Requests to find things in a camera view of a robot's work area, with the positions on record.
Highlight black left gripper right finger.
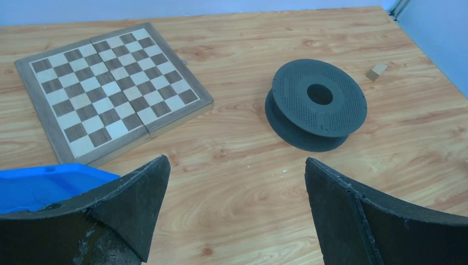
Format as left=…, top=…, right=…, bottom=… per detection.
left=305, top=158, right=467, bottom=264

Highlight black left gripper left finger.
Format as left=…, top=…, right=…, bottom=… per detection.
left=1, top=155, right=171, bottom=264

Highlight black perforated cable spool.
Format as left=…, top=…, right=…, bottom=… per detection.
left=265, top=59, right=368, bottom=152

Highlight blue plastic bin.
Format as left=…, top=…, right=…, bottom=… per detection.
left=1, top=163, right=119, bottom=214

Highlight wooden chessboard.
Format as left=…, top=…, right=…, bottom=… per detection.
left=15, top=23, right=214, bottom=166

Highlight small wooden block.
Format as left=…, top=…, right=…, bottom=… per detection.
left=365, top=63, right=387, bottom=82

